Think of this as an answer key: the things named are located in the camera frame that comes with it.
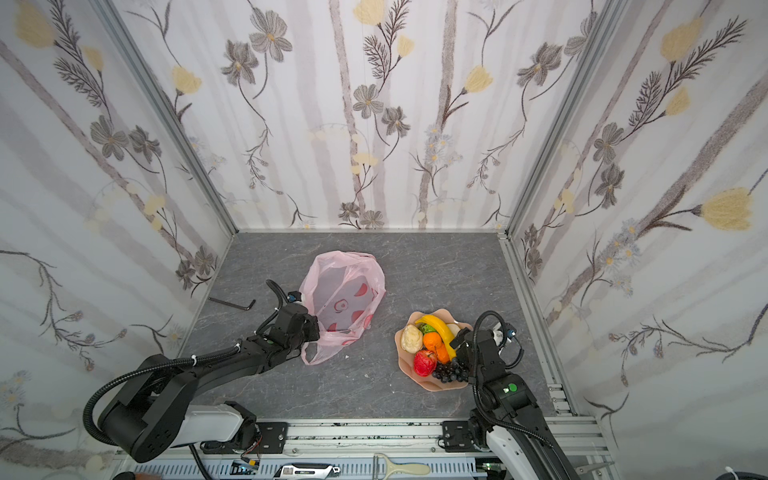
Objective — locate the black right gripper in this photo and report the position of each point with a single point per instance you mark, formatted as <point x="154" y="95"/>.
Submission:
<point x="465" y="346"/>

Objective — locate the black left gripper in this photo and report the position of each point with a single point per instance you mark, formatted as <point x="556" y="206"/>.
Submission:
<point x="308" y="327"/>

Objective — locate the dark fake grape bunch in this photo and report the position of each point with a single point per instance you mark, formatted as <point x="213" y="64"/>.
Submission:
<point x="451" y="372"/>

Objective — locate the yellow fake banana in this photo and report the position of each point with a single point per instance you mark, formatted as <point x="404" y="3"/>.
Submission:
<point x="442" y="329"/>

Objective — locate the small orange fake fruit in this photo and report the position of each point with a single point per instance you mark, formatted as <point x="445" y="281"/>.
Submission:
<point x="432" y="341"/>

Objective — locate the red fake strawberry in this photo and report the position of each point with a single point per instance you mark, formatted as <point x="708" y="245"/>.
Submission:
<point x="424" y="363"/>

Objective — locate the pink plastic bag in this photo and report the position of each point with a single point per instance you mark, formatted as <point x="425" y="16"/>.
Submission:
<point x="342" y="290"/>

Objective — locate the pink scalloped plate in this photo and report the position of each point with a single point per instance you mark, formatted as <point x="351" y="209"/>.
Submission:
<point x="405" y="359"/>

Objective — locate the cream fake garlic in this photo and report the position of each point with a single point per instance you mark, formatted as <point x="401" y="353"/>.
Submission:
<point x="411" y="340"/>

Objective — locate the orange fake tangerine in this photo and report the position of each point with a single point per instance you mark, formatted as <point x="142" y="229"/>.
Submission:
<point x="442" y="354"/>

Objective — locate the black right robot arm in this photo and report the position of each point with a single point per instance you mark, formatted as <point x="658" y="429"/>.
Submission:
<point x="507" y="419"/>

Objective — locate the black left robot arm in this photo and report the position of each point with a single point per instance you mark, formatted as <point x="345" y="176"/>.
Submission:
<point x="144" y="411"/>

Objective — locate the dark hex key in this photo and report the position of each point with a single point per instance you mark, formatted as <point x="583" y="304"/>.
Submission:
<point x="240" y="307"/>

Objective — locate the silver black utility knife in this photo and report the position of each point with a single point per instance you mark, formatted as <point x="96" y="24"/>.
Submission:
<point x="298" y="471"/>

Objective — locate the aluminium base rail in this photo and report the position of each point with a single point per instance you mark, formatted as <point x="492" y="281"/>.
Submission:
<point x="351" y="444"/>

